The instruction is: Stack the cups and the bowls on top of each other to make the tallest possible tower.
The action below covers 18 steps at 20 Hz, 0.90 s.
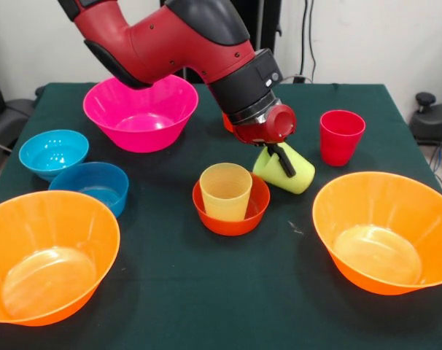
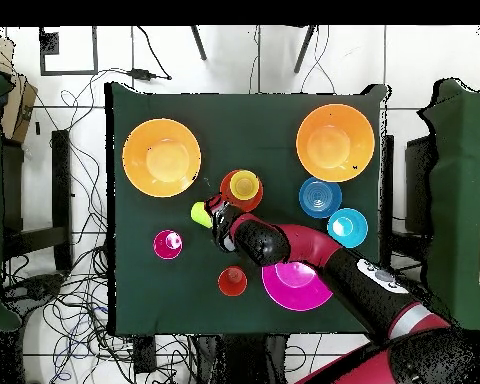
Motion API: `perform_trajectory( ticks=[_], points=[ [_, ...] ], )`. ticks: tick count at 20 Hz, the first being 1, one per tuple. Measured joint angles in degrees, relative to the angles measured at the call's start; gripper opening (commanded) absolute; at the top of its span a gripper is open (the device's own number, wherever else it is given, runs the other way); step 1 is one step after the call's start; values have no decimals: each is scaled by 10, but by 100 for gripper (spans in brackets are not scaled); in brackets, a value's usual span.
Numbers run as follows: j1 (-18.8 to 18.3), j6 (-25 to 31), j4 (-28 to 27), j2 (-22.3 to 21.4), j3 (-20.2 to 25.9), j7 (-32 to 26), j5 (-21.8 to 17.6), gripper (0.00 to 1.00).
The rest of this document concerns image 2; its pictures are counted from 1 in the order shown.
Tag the green cup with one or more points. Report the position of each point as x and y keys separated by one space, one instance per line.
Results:
x=200 y=214

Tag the small red bowl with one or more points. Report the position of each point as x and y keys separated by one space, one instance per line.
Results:
x=248 y=204

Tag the yellow cup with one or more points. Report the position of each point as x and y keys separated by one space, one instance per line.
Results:
x=244 y=184

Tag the large orange bowl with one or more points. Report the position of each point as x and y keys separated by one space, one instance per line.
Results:
x=162 y=158
x=335 y=142

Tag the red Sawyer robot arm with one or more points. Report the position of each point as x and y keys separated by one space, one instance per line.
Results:
x=304 y=244

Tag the red cup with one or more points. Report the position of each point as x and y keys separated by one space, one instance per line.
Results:
x=168 y=244

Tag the orange cup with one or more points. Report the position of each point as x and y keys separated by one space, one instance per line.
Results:
x=232 y=280

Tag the dark green tablecloth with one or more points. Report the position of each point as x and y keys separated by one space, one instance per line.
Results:
x=244 y=120

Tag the dark blue bowl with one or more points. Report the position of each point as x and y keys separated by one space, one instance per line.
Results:
x=320 y=198

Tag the large pink bowl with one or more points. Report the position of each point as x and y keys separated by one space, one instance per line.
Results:
x=296 y=292

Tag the light blue bowl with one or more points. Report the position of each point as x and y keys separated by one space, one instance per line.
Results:
x=348 y=228

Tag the black power adapter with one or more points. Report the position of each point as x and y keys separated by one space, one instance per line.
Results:
x=140 y=74

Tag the black tripod leg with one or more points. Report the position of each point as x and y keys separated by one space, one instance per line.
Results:
x=198 y=43
x=305 y=48

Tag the black stand base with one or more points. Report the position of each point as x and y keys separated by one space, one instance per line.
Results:
x=40 y=286

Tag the cardboard box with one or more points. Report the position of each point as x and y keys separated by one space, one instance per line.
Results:
x=20 y=104

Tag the black bench frame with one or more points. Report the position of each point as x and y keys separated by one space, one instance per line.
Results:
x=62 y=180

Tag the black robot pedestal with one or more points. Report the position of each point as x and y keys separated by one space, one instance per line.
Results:
x=244 y=360

